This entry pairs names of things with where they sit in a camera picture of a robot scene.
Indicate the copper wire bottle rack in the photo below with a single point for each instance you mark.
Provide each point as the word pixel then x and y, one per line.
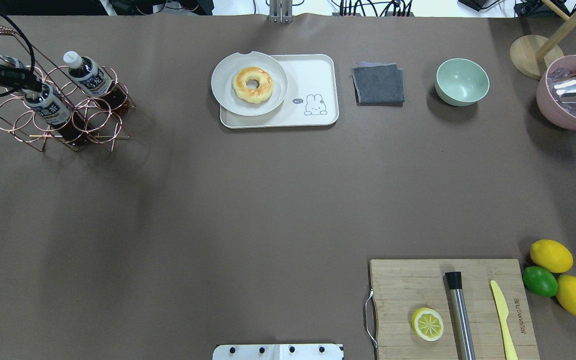
pixel 104 128

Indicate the half lemon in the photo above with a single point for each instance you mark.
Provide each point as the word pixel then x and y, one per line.
pixel 428 324

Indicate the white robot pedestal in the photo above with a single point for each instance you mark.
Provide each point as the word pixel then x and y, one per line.
pixel 287 351

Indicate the yellow glazed donut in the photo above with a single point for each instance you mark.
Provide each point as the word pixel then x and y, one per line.
pixel 253 85

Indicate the green lime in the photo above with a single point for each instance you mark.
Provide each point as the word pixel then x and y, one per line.
pixel 540 281

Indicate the tea bottle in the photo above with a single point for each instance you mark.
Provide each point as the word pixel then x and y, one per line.
pixel 7 61
pixel 95 82
pixel 58 113

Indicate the left whole lemon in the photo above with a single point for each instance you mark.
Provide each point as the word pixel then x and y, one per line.
pixel 551 255

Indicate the grey folded cloth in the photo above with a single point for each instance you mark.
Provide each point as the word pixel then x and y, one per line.
pixel 378 84

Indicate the wooden cutting board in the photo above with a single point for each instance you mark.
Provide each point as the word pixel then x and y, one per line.
pixel 402 286

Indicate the aluminium frame post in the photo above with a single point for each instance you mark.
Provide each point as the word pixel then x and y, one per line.
pixel 280 11

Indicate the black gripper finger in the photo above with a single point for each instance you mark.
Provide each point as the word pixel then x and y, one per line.
pixel 18 78

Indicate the white round plate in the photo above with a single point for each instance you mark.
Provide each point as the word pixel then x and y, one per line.
pixel 226 71

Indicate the cream serving tray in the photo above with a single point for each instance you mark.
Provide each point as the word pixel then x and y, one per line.
pixel 311 96

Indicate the yellow plastic knife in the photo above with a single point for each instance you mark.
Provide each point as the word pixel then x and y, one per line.
pixel 502 310

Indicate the steel cylinder tool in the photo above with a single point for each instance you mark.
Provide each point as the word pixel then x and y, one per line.
pixel 464 339

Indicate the green bowl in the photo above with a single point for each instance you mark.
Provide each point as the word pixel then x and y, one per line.
pixel 461 82

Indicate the wooden mug tree stand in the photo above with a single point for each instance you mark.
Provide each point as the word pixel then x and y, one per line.
pixel 532 54

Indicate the pink bowl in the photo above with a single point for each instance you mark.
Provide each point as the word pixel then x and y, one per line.
pixel 559 114

